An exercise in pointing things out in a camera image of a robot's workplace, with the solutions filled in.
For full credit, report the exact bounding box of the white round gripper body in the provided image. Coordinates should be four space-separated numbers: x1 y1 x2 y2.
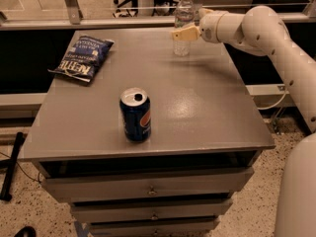
199 10 226 43

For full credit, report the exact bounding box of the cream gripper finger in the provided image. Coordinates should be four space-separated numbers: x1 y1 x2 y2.
172 24 200 41
198 8 213 18

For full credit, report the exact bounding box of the clear plastic water bottle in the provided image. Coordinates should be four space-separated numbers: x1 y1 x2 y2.
174 0 195 56

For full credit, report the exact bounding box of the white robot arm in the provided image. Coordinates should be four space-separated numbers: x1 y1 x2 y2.
172 6 316 237

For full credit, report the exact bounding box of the blue pepsi can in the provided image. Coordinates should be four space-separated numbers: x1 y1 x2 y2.
119 88 151 142

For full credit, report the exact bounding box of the grey drawer cabinet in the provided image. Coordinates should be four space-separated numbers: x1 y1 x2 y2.
21 28 274 237

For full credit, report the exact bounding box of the blue kettle chips bag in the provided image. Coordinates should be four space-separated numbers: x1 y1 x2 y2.
49 36 115 83

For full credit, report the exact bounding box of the grey metal railing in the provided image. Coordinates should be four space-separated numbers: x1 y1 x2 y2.
0 0 315 31

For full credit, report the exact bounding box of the top grey drawer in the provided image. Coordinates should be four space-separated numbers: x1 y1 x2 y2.
43 167 254 202

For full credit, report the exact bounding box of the grey drawer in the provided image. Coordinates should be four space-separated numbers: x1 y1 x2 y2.
71 198 232 223
89 217 219 237
43 167 254 202

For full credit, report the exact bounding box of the middle grey drawer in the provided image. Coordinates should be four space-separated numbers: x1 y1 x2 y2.
71 198 232 223

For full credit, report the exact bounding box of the bottom grey drawer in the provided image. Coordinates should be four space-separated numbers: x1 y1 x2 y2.
89 217 219 237

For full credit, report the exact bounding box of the black metal bar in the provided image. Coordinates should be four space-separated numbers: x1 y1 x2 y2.
0 132 25 201

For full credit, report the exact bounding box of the black shoe tip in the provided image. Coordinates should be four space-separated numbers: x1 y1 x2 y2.
14 226 37 237

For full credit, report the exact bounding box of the white cable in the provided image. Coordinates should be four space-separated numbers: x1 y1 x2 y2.
256 89 288 111

